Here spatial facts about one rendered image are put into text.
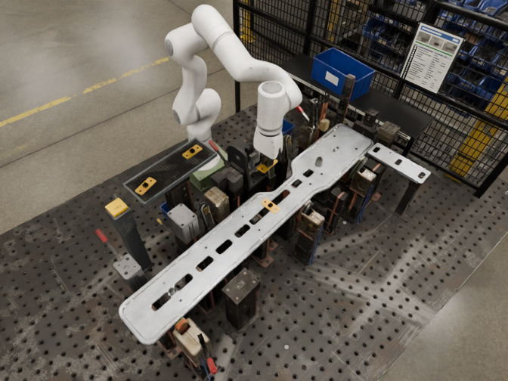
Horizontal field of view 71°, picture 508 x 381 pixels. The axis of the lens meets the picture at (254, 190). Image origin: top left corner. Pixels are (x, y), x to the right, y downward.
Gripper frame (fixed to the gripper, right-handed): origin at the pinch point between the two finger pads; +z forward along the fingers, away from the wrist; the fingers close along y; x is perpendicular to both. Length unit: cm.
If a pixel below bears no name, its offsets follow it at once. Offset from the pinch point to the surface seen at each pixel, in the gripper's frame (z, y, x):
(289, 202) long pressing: 27.7, 7.0, 8.3
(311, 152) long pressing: 27.9, -4.0, 39.3
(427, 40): -10, 11, 102
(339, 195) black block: 28.9, 20.3, 26.8
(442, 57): -5, 20, 102
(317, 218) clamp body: 23.3, 21.8, 6.6
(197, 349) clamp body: 21, 24, -60
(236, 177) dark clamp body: 19.8, -14.7, -1.6
